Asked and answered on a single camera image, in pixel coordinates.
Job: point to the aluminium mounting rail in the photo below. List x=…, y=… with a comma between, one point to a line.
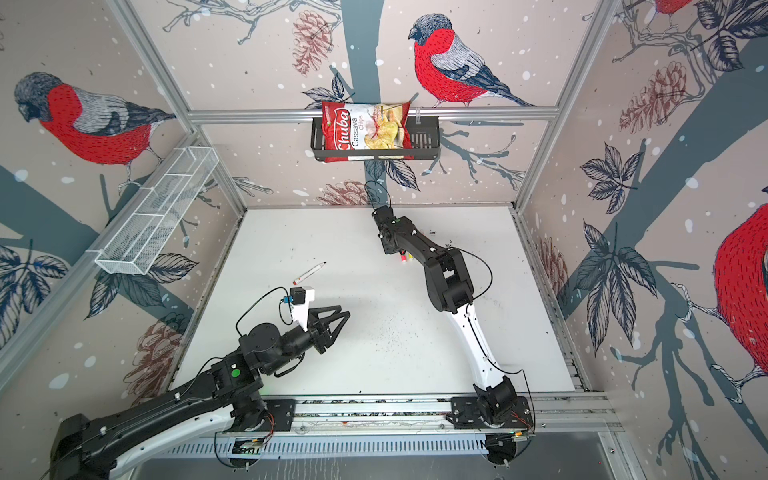
x=337, y=415

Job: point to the red cassava chips bag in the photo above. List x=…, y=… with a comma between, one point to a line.
x=349, y=127

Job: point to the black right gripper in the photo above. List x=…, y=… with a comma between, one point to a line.
x=386, y=250

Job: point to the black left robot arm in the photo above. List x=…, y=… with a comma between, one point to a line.
x=223, y=396

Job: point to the black wire basket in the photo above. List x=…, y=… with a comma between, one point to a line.
x=423, y=133

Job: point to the white marker pen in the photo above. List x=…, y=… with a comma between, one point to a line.
x=307, y=274

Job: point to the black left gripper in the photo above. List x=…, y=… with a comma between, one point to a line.
x=318, y=330

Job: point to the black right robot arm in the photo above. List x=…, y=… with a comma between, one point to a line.
x=451, y=291

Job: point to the white mesh wall tray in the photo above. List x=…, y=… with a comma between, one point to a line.
x=141, y=238

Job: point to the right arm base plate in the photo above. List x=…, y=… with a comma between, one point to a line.
x=468, y=412

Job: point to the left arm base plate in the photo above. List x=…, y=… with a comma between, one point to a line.
x=263, y=415

